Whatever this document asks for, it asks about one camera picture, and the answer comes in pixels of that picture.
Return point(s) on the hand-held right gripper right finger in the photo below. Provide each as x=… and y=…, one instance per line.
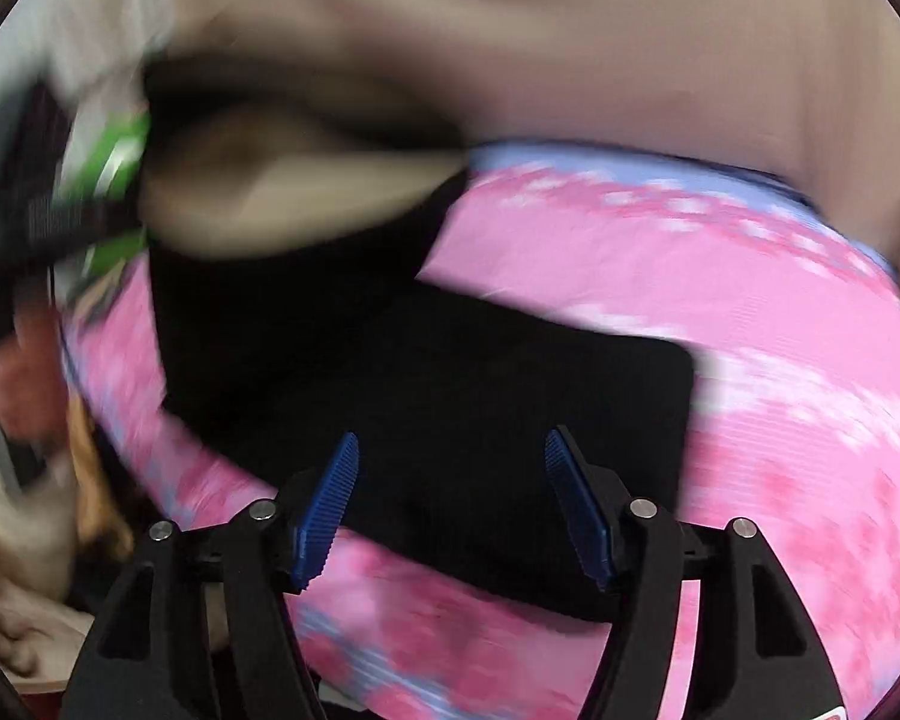
x=579, y=510

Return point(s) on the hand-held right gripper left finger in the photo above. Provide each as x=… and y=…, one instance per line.
x=326, y=514

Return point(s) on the black pants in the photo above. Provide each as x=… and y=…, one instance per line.
x=420, y=405

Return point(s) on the person's left hand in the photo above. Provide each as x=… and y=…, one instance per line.
x=24, y=382

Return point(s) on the green plush pillow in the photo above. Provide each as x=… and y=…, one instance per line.
x=116, y=165

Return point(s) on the pink floral bed sheet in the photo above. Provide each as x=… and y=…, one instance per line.
x=757, y=405

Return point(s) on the white brown fuzzy cloth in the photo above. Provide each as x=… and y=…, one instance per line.
x=22, y=540

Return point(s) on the beige blanket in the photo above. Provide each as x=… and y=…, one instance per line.
x=570, y=37

